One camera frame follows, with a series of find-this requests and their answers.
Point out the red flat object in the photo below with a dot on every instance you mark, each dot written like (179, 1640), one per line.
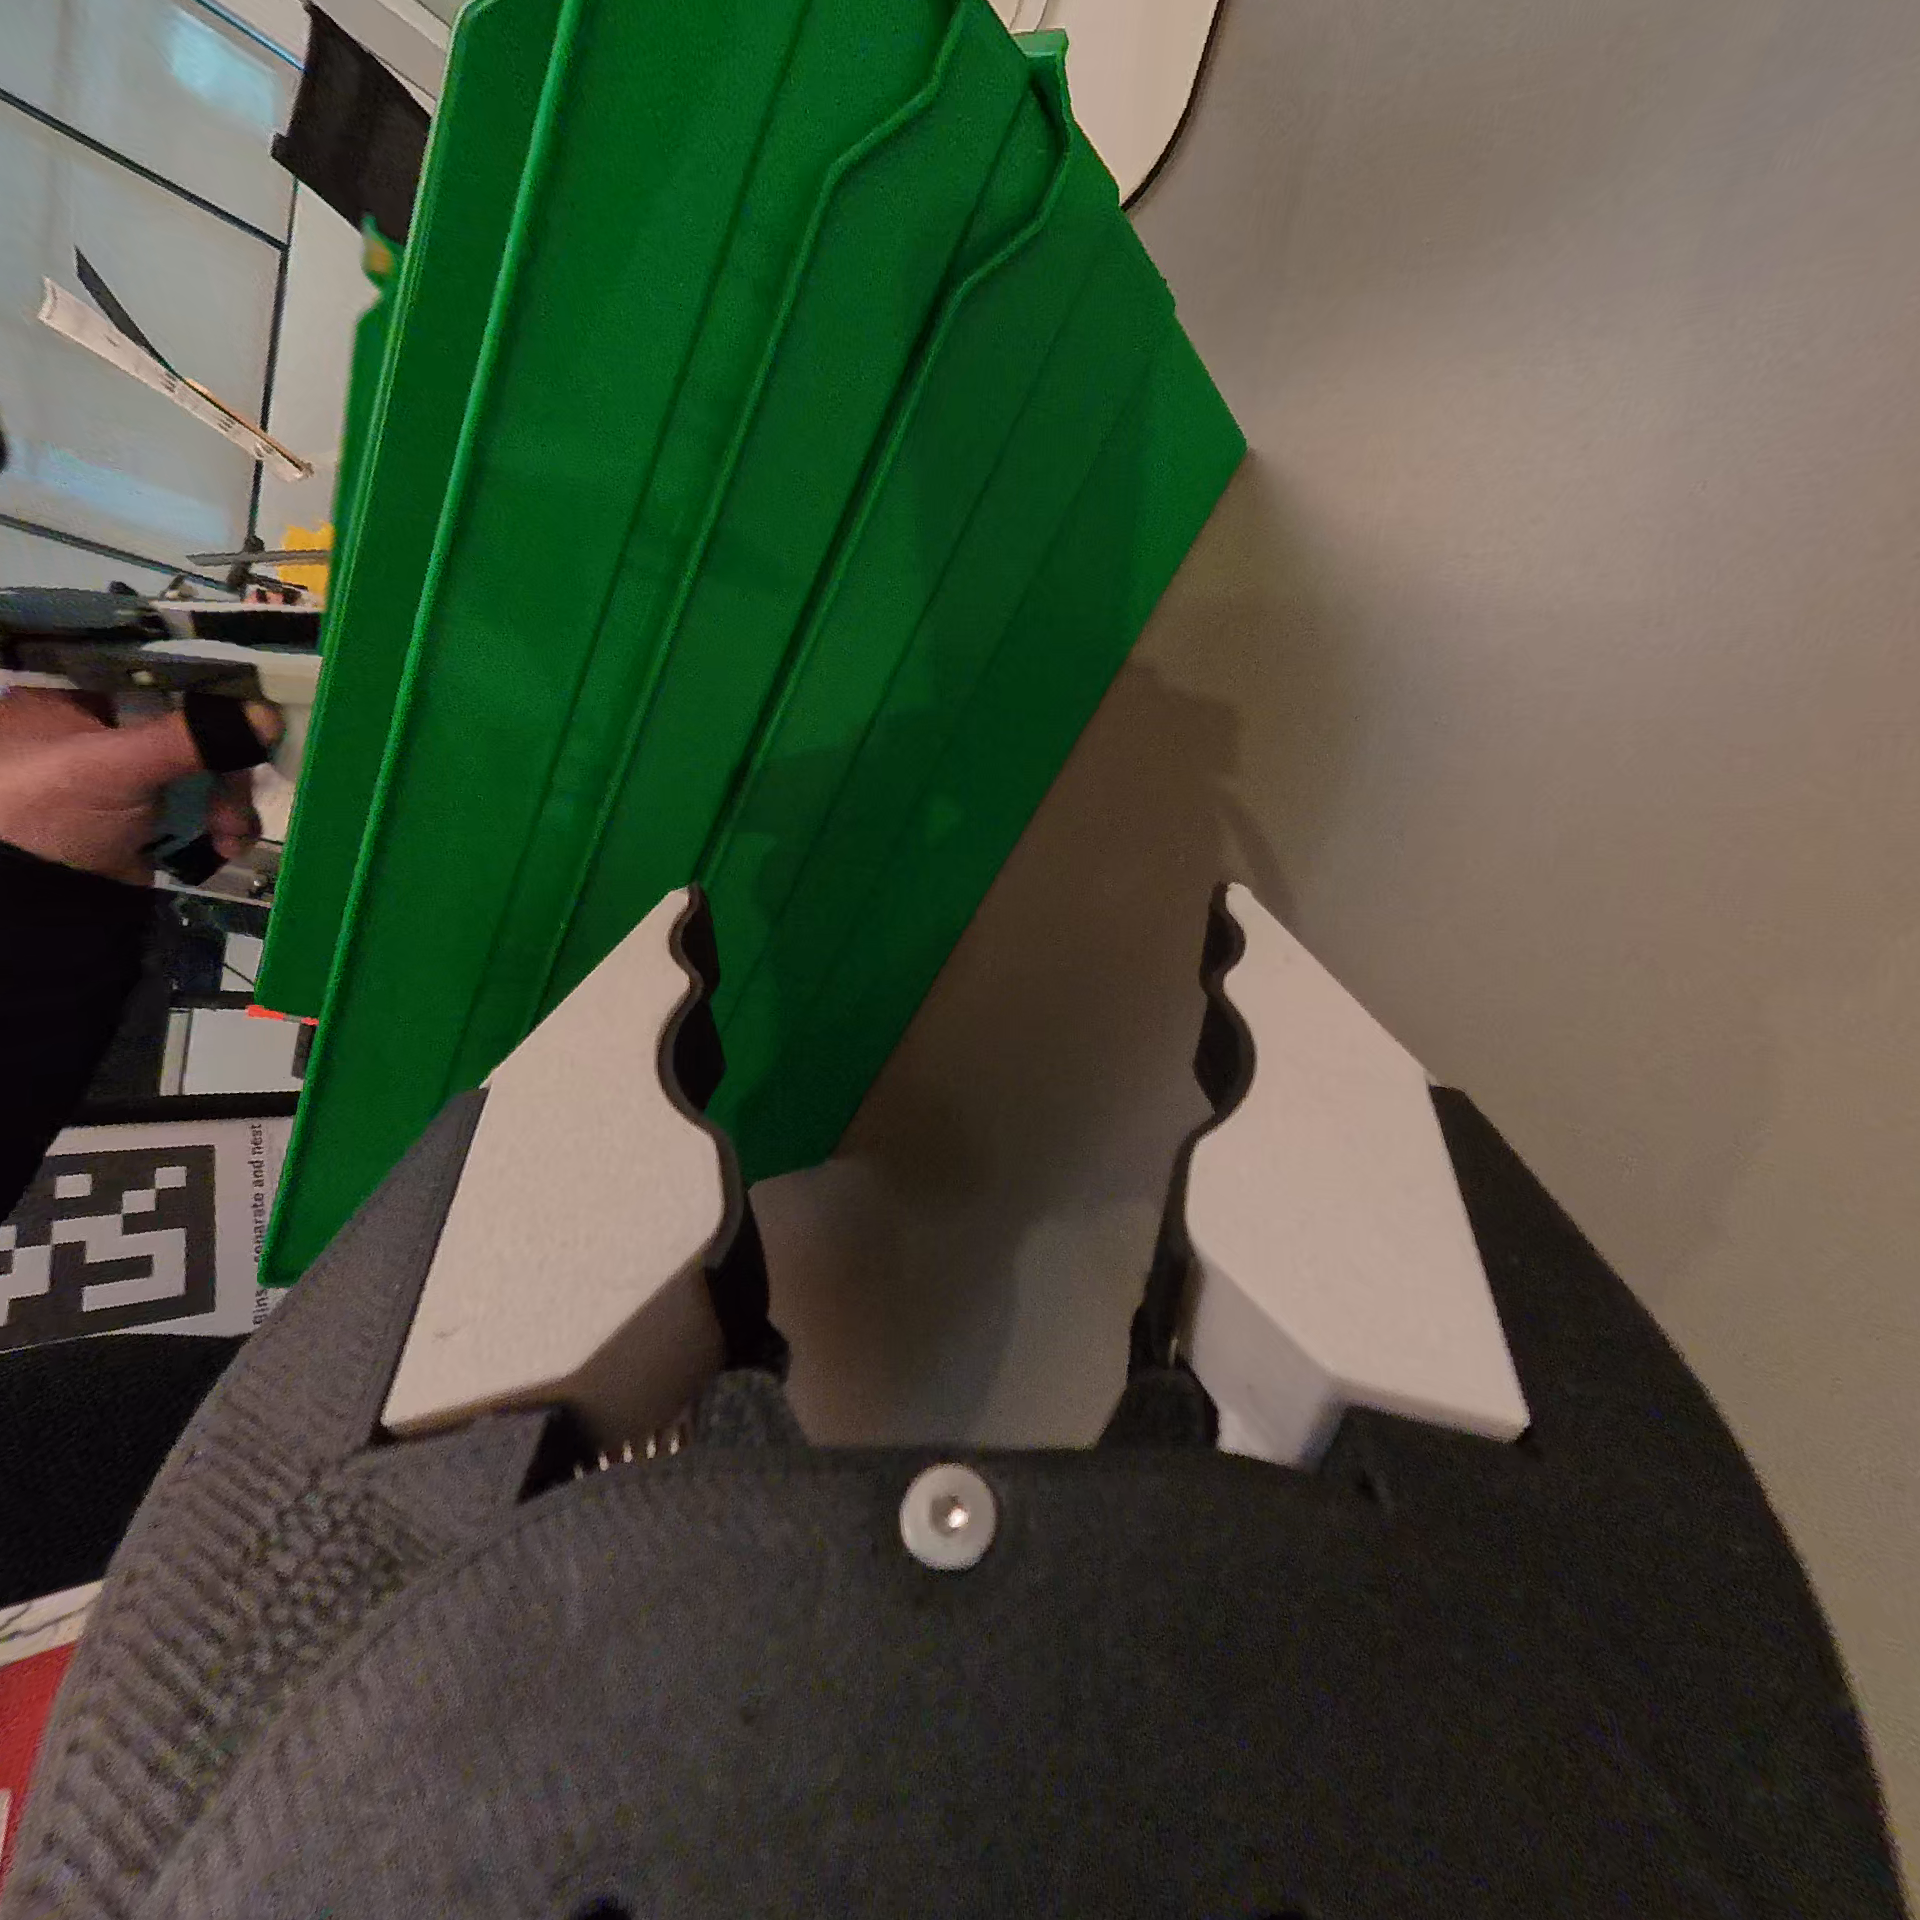
(28, 1739)

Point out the black hanging cloth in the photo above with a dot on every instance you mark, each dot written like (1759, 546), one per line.
(356, 122)

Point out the printed code sheet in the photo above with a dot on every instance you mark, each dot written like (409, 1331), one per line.
(124, 1228)

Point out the white paper strip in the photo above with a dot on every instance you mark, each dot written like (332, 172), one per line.
(167, 378)

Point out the person's left forearm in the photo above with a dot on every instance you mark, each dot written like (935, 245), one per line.
(60, 991)

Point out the person's left hand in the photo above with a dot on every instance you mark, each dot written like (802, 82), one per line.
(90, 780)

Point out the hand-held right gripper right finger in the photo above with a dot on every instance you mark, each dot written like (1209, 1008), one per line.
(1352, 1242)

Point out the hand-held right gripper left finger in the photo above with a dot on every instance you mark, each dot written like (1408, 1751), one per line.
(558, 1242)

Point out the yellow object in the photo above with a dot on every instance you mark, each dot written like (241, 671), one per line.
(309, 554)

